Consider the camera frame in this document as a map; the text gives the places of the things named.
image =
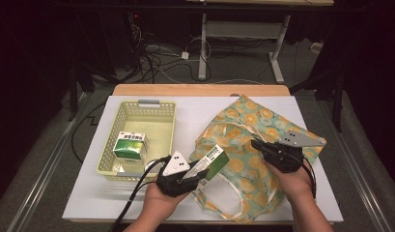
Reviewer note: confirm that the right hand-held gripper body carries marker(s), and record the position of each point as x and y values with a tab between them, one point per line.
283	158

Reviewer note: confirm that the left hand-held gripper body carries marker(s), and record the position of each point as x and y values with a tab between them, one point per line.
175	164

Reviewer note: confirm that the long green white box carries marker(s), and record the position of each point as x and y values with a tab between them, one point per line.
217	162

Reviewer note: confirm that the round silver tin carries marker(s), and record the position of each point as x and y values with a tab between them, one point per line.
150	166

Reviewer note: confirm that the orange print cloth bag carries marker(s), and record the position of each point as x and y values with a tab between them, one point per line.
246	174

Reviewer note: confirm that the pale yellow plastic basket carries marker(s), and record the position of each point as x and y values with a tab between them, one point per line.
156	129

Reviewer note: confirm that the wide green medicine box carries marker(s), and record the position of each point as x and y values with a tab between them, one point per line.
129	148

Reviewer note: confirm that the person's right hand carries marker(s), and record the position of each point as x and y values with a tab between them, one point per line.
293	185

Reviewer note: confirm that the person's left hand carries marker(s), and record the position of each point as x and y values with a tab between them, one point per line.
159	204

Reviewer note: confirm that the grey table grommet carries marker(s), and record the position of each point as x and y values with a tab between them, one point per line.
234	94

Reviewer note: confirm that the black stand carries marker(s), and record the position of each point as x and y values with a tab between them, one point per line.
73	96
337	96

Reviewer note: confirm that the white board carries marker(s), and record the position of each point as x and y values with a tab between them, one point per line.
89	196

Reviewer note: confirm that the white power adapter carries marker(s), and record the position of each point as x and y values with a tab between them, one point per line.
185	55

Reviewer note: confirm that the metal floor rail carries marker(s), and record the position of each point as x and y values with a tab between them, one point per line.
40	180
362	183

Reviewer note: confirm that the white metal desk frame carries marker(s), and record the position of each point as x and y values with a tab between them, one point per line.
203	48

